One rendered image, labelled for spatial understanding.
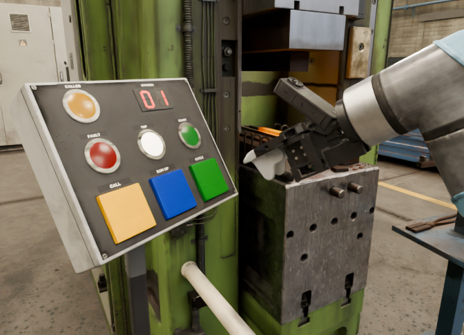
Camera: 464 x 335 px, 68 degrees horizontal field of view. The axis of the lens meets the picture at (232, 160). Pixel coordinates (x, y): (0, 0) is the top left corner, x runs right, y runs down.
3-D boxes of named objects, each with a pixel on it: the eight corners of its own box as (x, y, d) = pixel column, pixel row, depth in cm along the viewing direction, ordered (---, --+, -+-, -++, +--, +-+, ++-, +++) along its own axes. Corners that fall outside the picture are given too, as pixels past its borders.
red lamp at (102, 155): (121, 169, 54) (119, 141, 53) (90, 173, 52) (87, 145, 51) (117, 164, 57) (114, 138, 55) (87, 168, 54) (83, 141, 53)
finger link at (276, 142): (252, 159, 57) (296, 138, 51) (248, 150, 57) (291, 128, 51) (266, 153, 60) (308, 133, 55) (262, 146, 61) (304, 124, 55)
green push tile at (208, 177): (229, 190, 71) (214, 156, 71) (206, 201, 66) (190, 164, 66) (223, 192, 72) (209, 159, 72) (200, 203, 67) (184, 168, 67)
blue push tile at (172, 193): (198, 205, 63) (181, 167, 64) (168, 219, 57) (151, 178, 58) (191, 208, 64) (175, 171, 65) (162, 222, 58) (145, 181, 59)
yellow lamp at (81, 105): (100, 119, 54) (97, 92, 53) (68, 122, 52) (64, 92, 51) (97, 117, 57) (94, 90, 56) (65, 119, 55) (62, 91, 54)
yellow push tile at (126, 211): (157, 225, 55) (139, 182, 56) (118, 243, 49) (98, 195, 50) (151, 227, 56) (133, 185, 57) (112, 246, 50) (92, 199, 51)
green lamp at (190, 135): (204, 146, 70) (203, 125, 69) (181, 148, 68) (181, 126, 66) (197, 143, 72) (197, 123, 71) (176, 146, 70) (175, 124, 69)
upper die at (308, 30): (343, 50, 100) (346, 14, 98) (288, 48, 91) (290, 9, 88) (260, 54, 135) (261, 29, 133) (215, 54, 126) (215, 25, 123)
